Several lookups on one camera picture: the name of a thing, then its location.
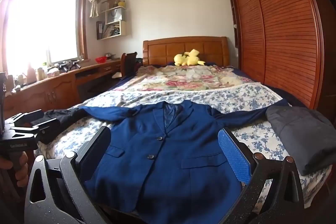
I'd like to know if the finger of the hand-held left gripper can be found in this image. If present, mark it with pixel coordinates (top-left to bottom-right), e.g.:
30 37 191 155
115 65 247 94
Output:
10 119 62 145
5 109 46 131

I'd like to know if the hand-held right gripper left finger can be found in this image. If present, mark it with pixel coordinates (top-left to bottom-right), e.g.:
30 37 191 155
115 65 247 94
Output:
24 126 113 224

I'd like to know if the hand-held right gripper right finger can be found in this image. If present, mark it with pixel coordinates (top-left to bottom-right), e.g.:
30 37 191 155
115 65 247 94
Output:
218 127 309 224

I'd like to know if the blue suit jacket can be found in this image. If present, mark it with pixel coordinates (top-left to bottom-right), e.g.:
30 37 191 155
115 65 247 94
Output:
79 100 290 215

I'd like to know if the person's left hand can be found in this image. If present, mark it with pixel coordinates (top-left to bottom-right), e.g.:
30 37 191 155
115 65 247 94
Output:
0 152 29 188

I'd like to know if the long wooden desk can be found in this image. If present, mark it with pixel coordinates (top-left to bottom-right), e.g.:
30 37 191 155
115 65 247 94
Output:
0 59 122 119

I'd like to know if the pink bottle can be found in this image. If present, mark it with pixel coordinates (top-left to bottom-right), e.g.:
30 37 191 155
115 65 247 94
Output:
26 63 37 84

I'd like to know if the blue floral blanket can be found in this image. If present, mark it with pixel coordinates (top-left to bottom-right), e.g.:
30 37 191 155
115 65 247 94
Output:
37 82 332 214

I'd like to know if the black metal gadget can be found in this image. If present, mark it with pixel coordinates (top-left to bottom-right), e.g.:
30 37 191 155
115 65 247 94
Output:
54 61 80 73

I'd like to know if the grey folded garment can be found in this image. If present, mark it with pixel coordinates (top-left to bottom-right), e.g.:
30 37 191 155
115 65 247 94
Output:
266 105 335 176

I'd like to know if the dark blue bed sheet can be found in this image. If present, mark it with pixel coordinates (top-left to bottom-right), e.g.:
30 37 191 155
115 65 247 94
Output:
231 67 305 107

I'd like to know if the dark wooden chair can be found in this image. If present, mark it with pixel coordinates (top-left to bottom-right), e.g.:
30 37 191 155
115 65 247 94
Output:
120 52 143 80

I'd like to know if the pink floral quilt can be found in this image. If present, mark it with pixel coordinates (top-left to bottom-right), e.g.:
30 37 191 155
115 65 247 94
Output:
112 64 260 98

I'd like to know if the wood-framed window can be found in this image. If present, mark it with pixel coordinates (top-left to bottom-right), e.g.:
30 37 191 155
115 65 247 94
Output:
0 0 88 75

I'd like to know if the yellow plush toy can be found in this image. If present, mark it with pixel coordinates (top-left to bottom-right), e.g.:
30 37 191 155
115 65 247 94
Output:
174 49 206 66

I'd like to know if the stack of papers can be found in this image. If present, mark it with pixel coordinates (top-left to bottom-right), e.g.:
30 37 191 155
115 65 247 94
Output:
102 25 121 38

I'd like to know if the wooden bed headboard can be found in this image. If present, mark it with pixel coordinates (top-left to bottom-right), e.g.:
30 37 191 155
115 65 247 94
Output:
142 36 231 67

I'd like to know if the silver paper bag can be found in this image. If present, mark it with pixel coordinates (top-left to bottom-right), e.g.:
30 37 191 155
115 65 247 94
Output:
106 8 123 24

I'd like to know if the wooden louvered wardrobe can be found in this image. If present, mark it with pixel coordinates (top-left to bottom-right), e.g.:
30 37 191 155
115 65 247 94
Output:
224 0 336 114

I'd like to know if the white wall shelf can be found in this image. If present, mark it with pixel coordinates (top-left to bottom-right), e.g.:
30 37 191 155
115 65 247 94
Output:
96 0 133 40

